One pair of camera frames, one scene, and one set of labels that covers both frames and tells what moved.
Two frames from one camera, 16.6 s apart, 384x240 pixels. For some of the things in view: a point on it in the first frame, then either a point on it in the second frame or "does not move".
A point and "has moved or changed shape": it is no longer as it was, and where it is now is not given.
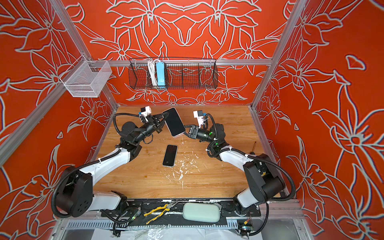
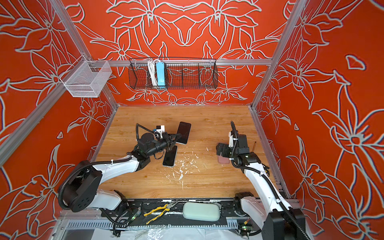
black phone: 174,123 has moved or changed shape
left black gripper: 154,119 → 168,141
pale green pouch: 204,212 does not move
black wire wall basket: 172,73 does not move
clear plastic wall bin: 86,78 does not move
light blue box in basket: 161,74 does not move
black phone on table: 170,155 does not move
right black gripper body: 202,135 → 227,151
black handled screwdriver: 252,152 does not move
